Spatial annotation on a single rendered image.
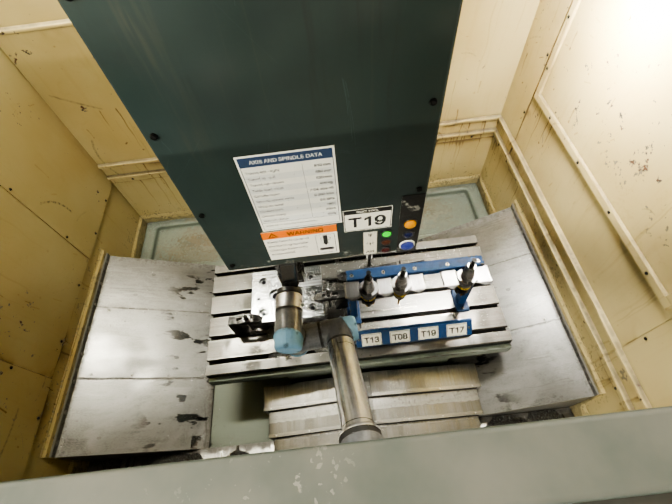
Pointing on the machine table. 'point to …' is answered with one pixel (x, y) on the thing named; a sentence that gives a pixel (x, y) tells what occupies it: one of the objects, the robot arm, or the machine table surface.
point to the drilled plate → (276, 295)
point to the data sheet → (292, 187)
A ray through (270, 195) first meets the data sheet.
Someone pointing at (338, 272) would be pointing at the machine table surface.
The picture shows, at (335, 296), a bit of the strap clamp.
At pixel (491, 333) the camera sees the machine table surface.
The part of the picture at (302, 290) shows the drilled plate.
